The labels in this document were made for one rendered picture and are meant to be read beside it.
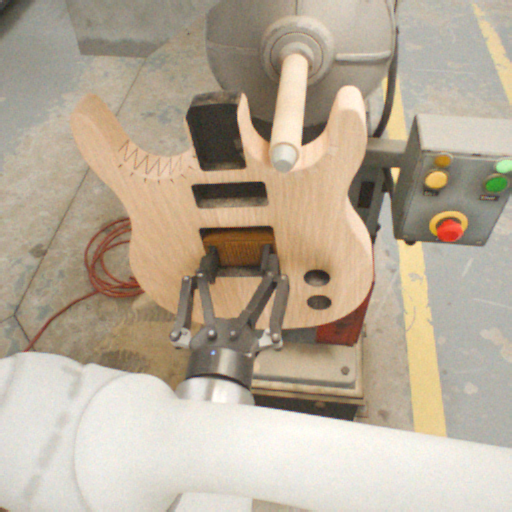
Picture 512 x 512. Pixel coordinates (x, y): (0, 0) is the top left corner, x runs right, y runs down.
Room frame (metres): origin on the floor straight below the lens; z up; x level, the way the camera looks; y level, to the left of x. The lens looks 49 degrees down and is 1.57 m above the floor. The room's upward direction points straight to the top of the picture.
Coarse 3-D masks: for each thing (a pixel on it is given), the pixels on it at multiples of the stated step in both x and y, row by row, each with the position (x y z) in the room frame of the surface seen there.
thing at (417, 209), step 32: (416, 128) 0.65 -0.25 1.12; (448, 128) 0.65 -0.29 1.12; (480, 128) 0.65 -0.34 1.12; (416, 160) 0.60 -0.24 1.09; (480, 160) 0.58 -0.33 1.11; (416, 192) 0.59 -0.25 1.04; (448, 192) 0.58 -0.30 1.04; (480, 192) 0.58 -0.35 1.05; (416, 224) 0.59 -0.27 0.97; (480, 224) 0.58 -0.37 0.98
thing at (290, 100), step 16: (288, 64) 0.57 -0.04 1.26; (304, 64) 0.58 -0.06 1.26; (288, 80) 0.53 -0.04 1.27; (304, 80) 0.54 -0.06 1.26; (288, 96) 0.50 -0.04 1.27; (304, 96) 0.52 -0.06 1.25; (288, 112) 0.47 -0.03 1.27; (288, 128) 0.44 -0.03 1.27; (272, 144) 0.42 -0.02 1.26; (288, 144) 0.41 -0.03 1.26
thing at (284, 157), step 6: (276, 150) 0.41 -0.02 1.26; (282, 150) 0.41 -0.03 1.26; (288, 150) 0.41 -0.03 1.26; (294, 150) 0.41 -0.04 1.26; (276, 156) 0.40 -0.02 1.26; (282, 156) 0.40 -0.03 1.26; (288, 156) 0.40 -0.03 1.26; (294, 156) 0.40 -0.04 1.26; (276, 162) 0.40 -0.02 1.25; (282, 162) 0.40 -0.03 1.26; (288, 162) 0.40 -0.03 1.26; (294, 162) 0.40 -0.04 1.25; (276, 168) 0.40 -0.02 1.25; (282, 168) 0.40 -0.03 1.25; (288, 168) 0.39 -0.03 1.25
